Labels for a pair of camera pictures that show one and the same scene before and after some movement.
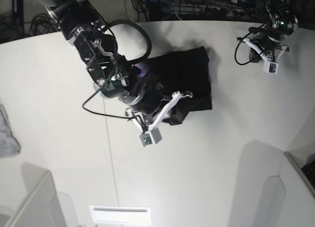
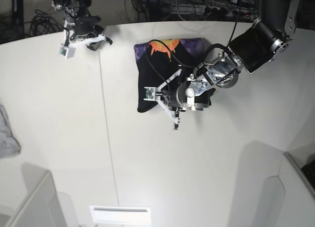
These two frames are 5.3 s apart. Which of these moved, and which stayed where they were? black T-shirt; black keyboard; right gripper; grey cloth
Moved: right gripper; black T-shirt
Stayed: grey cloth; black keyboard
